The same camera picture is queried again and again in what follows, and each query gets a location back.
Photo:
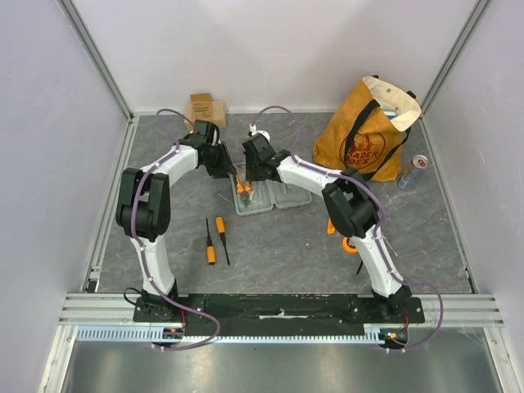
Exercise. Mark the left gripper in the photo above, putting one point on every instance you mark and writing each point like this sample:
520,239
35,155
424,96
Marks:
226,165

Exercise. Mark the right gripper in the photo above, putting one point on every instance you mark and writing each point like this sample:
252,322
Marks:
254,173

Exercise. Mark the orange handled pliers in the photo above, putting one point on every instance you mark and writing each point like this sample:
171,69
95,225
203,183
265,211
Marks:
244,190

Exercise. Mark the grey plastic tool case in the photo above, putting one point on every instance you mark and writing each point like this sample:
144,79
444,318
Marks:
269,194

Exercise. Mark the orange screwdriver thin shaft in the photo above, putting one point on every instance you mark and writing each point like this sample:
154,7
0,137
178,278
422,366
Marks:
220,225

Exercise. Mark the orange screwdriver thick shaft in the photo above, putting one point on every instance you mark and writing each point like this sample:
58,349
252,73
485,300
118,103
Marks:
210,250

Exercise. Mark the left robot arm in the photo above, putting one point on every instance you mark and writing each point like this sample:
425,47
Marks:
143,211

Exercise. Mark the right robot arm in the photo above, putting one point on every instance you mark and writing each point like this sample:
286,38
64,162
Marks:
352,208

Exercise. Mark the brown cardboard box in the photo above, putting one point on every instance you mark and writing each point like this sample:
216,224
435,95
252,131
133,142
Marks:
203,106

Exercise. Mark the orange utility knife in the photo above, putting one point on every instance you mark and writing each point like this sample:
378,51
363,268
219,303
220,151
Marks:
330,228

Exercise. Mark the yellow Trader Joe's tote bag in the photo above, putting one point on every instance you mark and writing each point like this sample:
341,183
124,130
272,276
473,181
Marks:
368,130

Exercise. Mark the orange tape measure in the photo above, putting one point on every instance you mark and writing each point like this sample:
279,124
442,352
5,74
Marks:
351,249

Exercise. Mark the blue drink can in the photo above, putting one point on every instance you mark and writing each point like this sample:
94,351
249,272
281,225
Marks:
413,172

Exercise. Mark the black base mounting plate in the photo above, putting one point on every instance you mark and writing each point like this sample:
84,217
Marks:
280,313

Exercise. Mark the clear voltage tester screwdriver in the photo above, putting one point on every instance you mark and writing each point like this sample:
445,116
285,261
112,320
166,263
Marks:
393,250

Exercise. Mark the grey slotted cable duct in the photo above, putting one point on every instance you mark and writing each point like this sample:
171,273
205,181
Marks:
179,335

